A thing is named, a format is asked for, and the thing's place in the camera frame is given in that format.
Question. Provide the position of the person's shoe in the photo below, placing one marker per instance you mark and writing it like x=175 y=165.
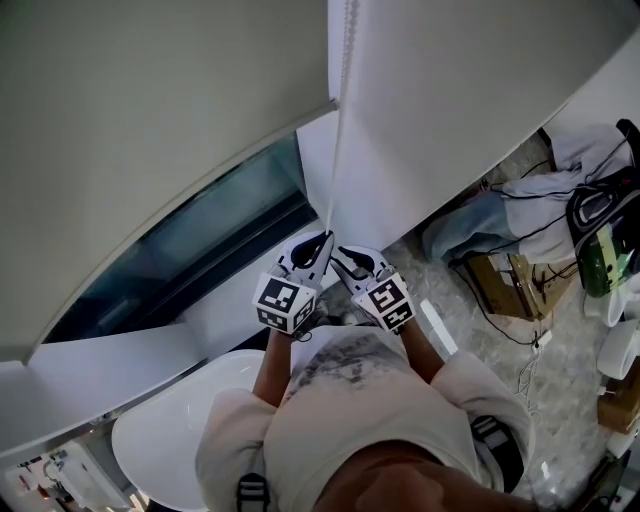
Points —
x=350 y=317
x=321 y=315

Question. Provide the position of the person's head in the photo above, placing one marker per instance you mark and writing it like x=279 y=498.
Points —
x=400 y=480

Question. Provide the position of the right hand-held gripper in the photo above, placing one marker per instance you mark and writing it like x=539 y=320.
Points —
x=382 y=302

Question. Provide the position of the black stand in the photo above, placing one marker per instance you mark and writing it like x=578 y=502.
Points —
x=600 y=492

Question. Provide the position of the white window sill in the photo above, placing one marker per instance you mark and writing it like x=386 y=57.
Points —
x=125 y=360

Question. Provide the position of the person's left shoe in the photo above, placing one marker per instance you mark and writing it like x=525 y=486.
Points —
x=321 y=315

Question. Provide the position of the person's right shoe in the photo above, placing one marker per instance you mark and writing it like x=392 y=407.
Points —
x=350 y=317

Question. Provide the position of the white bathtub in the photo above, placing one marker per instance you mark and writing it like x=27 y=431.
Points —
x=165 y=430

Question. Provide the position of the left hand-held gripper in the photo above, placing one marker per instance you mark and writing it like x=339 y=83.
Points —
x=282 y=302

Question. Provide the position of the white roller blind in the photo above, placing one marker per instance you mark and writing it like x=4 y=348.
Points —
x=150 y=125

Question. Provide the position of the cluttered white shelf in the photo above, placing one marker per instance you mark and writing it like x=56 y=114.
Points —
x=55 y=480

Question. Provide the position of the large brown cardboard box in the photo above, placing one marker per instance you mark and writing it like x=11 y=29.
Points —
x=510 y=295

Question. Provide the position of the person's left forearm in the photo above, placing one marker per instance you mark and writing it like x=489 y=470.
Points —
x=272 y=370

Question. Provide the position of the dark-framed glass window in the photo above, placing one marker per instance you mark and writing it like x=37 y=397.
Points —
x=200 y=235

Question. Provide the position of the small pink floor object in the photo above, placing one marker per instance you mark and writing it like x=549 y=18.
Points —
x=486 y=184

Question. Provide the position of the person's right forearm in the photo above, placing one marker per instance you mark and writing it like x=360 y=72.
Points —
x=420 y=350

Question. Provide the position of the white ceramic basin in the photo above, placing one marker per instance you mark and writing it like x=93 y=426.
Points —
x=617 y=350

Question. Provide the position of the operator in white shirt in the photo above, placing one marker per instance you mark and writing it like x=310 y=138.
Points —
x=350 y=415

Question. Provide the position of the white rectangular block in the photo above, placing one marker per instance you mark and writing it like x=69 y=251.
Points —
x=437 y=325

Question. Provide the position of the small brown cardboard box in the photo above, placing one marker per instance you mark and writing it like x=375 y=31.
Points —
x=622 y=407

